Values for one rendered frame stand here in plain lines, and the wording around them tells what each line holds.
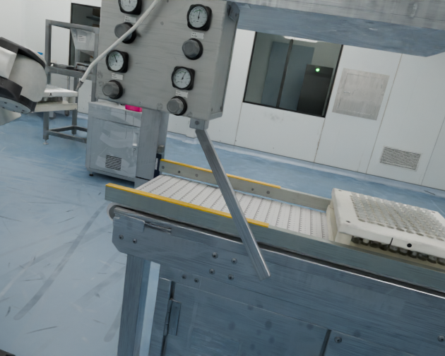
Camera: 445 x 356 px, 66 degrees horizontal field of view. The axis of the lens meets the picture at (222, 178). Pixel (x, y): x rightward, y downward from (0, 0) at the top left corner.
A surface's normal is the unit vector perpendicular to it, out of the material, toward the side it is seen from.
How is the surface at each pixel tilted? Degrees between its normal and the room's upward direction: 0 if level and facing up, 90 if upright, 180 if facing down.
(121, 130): 90
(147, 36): 90
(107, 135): 90
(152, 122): 90
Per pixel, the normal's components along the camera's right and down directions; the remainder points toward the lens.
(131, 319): -0.24, 0.24
